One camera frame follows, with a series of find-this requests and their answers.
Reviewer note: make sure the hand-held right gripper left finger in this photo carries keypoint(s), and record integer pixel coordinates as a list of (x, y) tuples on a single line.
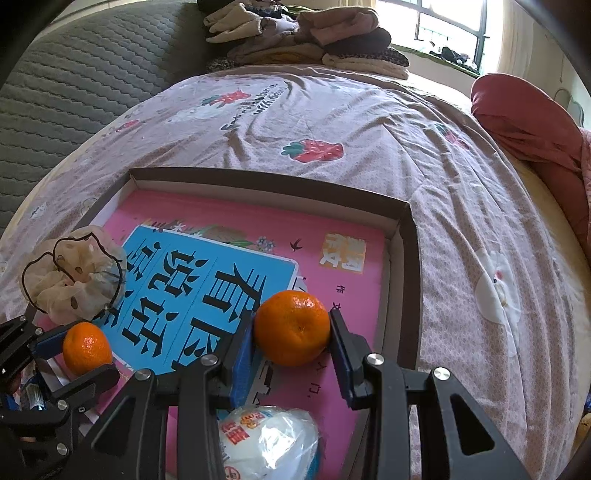
[(242, 369)]

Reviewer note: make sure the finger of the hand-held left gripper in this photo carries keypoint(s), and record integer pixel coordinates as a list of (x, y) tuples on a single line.
[(94, 381), (51, 342)]

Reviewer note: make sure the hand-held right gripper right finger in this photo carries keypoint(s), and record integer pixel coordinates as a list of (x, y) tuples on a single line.
[(344, 364)]

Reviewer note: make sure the small orange mandarin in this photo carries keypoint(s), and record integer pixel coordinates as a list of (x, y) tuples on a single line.
[(87, 348)]

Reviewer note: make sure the large orange mandarin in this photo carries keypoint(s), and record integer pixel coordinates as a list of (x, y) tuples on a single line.
[(292, 327)]

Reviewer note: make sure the cream scrunchie with black edge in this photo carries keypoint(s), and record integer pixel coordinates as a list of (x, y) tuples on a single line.
[(69, 281)]

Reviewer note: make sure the red snack packet blue trim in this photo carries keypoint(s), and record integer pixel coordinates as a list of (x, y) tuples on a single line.
[(268, 443)]

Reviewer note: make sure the grey quilted mattress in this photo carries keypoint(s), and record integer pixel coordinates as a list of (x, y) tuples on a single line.
[(83, 92)]

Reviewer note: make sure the dark cloth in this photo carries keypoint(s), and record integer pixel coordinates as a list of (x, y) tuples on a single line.
[(455, 57)]

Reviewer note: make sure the pile of folded clothes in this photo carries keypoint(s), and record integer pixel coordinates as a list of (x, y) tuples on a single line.
[(300, 37)]

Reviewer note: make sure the white curved metal frame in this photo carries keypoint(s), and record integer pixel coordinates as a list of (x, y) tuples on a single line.
[(570, 106)]

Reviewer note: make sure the window with dark frame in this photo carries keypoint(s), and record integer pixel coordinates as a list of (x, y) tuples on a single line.
[(438, 23)]

